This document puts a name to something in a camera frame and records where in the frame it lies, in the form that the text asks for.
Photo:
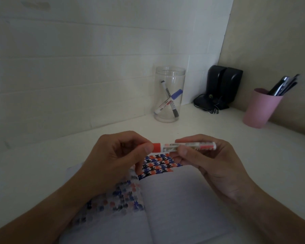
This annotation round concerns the person's left hand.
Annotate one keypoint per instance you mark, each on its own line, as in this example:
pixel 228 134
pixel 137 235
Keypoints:
pixel 109 170

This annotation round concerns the person's right hand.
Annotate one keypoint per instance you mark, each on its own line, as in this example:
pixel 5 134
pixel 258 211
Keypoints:
pixel 218 167

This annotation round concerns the person's left thumb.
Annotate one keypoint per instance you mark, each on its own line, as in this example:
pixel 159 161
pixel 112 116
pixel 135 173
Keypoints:
pixel 139 156

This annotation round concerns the person's right thumb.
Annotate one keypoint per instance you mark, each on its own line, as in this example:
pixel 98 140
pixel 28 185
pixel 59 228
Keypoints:
pixel 189 156

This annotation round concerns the red whiteboard marker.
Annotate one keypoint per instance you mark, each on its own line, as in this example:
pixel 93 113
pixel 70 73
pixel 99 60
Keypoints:
pixel 167 146

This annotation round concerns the person's left forearm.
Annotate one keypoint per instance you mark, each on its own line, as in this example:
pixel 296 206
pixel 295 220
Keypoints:
pixel 38 218

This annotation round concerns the person's right forearm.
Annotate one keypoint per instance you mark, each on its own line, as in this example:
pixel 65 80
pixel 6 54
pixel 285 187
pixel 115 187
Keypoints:
pixel 277 218

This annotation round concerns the open notebook with coloured pattern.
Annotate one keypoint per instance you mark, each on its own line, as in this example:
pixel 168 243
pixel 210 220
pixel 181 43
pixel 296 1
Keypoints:
pixel 172 205

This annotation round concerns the blue whiteboard marker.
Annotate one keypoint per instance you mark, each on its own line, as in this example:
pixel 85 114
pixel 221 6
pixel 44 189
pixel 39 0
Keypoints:
pixel 174 96

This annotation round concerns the black whiteboard marker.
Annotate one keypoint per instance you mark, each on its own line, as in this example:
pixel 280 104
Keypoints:
pixel 165 90

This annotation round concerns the black desktop speaker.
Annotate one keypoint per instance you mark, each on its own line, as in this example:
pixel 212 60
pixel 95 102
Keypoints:
pixel 231 85
pixel 213 81

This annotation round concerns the clear plastic jar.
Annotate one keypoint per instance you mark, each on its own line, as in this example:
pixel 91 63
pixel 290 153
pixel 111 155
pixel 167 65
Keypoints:
pixel 169 73

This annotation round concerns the pink cup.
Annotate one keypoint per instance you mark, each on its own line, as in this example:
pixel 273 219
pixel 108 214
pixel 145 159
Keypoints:
pixel 261 109

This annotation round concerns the silver pen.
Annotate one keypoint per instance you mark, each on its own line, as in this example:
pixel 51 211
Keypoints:
pixel 278 86

